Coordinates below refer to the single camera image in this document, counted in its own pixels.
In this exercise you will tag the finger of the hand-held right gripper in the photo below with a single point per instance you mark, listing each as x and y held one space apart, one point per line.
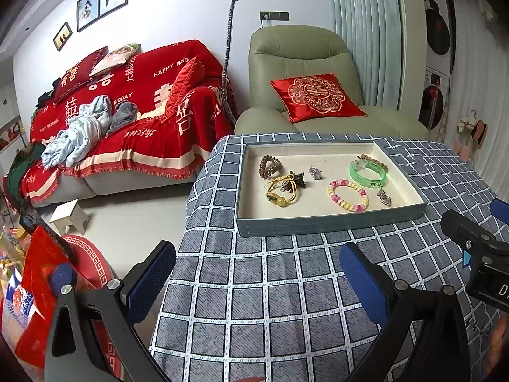
501 210
463 229

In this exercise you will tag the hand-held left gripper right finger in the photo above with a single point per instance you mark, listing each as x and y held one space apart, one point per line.
366 286

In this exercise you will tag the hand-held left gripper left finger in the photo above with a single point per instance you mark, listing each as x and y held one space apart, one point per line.
151 282

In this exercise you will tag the grey-green jewelry tray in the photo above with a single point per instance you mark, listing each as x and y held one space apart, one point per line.
318 225

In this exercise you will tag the silver heart pendant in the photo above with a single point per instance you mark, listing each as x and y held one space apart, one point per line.
383 198

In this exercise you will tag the green plastic bangle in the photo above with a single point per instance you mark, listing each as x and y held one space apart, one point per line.
368 184

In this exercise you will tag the black hair claw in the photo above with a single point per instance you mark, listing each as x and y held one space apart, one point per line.
297 178

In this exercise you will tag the person's right forearm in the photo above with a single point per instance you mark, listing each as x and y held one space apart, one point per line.
502 338

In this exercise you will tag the red round patterned rug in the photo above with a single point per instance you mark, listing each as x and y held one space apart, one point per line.
95 262

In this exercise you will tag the grey checked tablecloth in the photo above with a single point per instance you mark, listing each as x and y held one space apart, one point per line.
278 286

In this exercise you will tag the beige sofa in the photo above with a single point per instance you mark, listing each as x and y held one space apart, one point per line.
103 185

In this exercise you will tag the white stool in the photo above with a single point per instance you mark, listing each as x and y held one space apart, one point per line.
67 211

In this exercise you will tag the red paper bag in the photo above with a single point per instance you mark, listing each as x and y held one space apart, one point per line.
39 266

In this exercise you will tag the small silver brooch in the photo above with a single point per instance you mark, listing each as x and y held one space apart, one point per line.
315 172

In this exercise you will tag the sofa with red cover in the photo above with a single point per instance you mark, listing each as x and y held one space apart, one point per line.
159 135

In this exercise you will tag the light blue clothes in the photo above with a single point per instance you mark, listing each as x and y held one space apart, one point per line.
75 139

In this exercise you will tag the grey clothes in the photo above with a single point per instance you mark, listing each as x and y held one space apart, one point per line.
123 113

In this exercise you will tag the dark green cloth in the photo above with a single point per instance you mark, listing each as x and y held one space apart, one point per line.
20 165

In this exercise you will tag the red embroidered cushion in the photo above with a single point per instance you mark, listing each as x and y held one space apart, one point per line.
318 95

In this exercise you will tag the red satin pillow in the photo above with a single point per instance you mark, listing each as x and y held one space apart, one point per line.
185 83

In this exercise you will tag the red pillow with white characters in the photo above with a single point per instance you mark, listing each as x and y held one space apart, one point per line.
79 73

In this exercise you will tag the photo print pillow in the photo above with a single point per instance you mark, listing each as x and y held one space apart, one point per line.
115 56

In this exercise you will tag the pale blue curtain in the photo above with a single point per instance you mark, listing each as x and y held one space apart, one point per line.
366 16

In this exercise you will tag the grey-green armchair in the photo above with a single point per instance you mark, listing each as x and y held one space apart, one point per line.
302 55

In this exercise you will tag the hanging wall ornaments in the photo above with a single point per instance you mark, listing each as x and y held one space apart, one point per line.
471 127

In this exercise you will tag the small framed wall photo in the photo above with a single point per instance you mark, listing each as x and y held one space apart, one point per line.
62 36

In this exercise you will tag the dark wall socket panel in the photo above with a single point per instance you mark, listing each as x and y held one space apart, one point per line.
274 16

